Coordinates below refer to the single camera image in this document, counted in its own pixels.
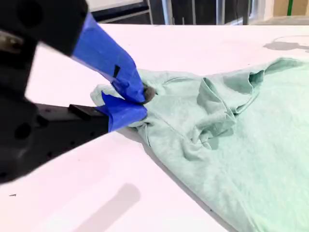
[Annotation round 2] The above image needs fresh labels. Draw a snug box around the dark metal frame furniture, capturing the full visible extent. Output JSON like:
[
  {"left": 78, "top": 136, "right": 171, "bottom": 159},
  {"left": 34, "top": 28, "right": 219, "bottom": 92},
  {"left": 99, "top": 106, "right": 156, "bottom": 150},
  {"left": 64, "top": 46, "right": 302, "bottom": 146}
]
[{"left": 89, "top": 0, "right": 253, "bottom": 26}]

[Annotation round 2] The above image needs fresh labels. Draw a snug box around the pale green T-shirt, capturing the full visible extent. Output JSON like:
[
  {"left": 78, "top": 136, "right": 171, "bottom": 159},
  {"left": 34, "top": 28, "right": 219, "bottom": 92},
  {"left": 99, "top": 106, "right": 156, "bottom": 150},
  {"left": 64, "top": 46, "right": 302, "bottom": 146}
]
[{"left": 90, "top": 57, "right": 309, "bottom": 232}]

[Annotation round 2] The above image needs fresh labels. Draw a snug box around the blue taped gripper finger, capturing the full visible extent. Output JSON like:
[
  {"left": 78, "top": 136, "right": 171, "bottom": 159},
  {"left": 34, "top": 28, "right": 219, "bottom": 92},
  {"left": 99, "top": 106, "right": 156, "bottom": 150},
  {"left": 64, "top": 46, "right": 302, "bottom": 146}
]
[
  {"left": 15, "top": 0, "right": 156, "bottom": 105},
  {"left": 36, "top": 92, "right": 148, "bottom": 159}
]

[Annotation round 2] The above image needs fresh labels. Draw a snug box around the light wooden board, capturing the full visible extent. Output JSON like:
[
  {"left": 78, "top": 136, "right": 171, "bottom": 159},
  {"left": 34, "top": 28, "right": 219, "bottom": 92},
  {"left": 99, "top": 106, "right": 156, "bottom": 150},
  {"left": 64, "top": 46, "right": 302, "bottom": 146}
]
[{"left": 273, "top": 0, "right": 309, "bottom": 18}]

